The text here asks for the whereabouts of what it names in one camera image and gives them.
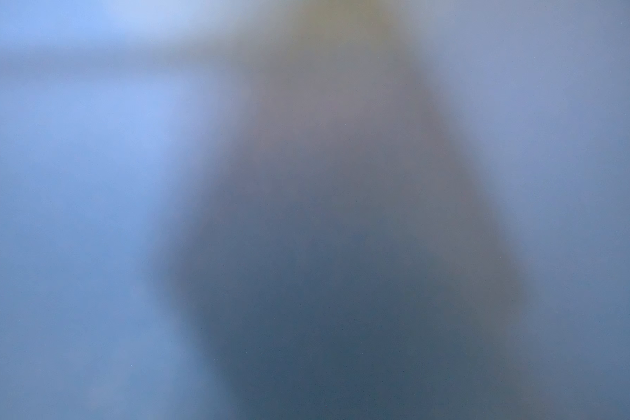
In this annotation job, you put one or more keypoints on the blue sponge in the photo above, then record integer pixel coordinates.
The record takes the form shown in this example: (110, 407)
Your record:
(343, 261)

